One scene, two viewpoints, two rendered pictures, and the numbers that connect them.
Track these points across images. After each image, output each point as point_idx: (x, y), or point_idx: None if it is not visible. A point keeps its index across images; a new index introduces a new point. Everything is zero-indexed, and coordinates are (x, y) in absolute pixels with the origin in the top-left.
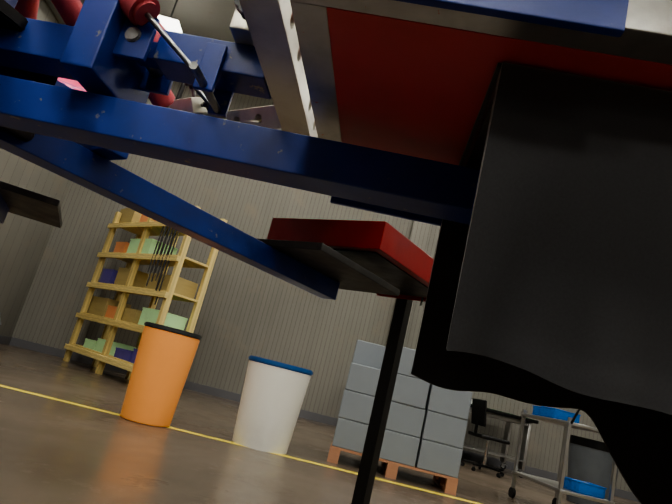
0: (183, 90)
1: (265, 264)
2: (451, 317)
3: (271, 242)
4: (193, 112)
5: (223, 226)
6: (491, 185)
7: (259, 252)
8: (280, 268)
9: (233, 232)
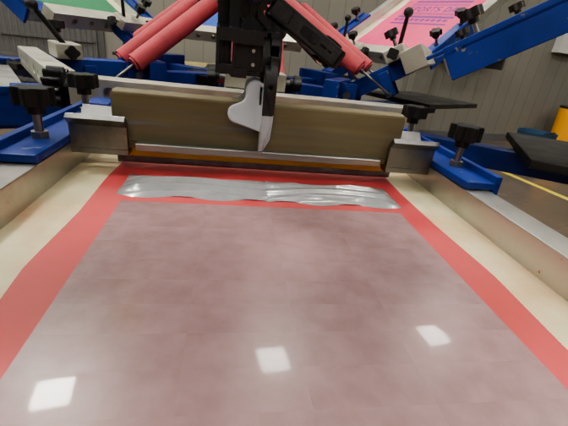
0: (402, 35)
1: (506, 171)
2: None
3: (516, 148)
4: (386, 63)
5: (444, 144)
6: None
7: (496, 161)
8: (532, 172)
9: (456, 147)
